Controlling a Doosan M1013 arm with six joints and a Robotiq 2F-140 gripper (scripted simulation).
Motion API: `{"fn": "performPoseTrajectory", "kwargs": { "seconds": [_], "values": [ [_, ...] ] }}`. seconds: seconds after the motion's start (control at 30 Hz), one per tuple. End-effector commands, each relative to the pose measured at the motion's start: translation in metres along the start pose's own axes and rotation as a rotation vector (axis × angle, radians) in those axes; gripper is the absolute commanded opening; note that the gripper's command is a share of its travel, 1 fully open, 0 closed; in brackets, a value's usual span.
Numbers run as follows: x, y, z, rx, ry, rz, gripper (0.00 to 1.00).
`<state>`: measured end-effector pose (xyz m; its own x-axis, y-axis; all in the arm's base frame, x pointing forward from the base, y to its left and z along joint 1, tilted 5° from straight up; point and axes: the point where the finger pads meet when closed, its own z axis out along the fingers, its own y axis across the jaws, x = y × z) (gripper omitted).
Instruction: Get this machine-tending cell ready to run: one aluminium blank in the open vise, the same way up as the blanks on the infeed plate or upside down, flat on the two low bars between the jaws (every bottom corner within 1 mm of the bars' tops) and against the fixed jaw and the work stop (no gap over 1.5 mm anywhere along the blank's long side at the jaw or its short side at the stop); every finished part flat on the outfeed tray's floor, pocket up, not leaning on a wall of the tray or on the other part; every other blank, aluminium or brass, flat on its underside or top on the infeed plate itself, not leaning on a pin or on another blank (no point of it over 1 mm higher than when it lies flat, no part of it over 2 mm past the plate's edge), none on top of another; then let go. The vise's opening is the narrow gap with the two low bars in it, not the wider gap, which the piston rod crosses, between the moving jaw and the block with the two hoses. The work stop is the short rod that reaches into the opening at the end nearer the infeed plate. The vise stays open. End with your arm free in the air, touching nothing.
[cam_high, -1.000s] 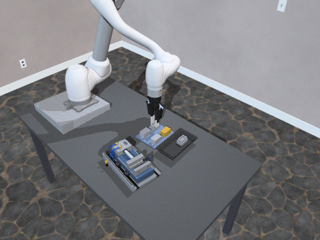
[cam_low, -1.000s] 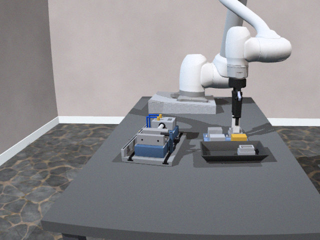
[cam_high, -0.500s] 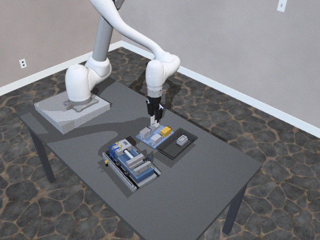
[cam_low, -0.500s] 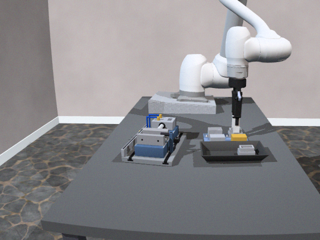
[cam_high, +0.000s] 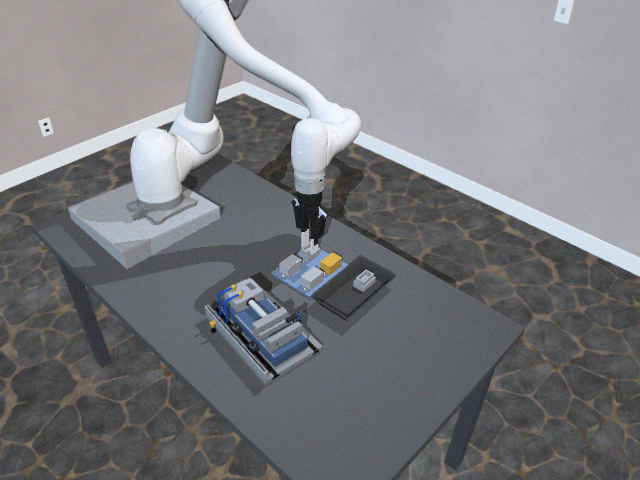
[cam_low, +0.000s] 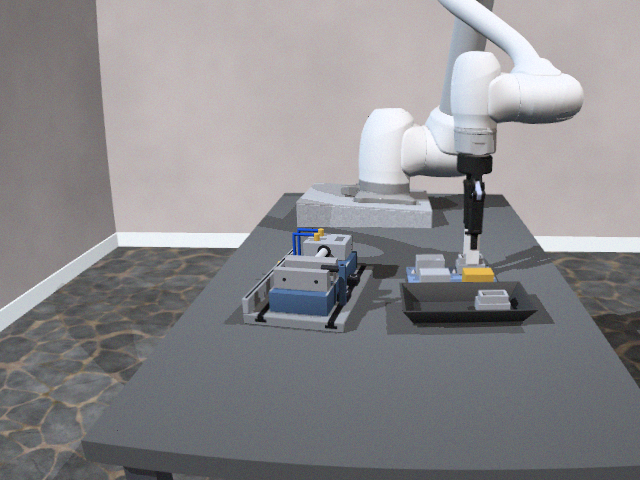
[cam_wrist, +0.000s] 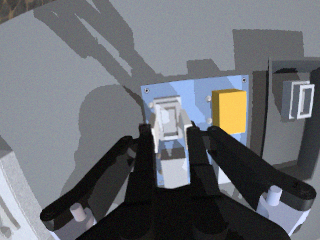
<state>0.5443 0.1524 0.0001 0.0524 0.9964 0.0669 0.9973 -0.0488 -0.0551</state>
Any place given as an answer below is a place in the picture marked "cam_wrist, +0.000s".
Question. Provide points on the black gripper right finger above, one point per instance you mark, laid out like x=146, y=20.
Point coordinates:
x=273, y=194

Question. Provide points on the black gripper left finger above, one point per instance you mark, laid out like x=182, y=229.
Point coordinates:
x=89, y=201

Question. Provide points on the yellow rectangular block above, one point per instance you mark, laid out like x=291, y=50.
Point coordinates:
x=229, y=110

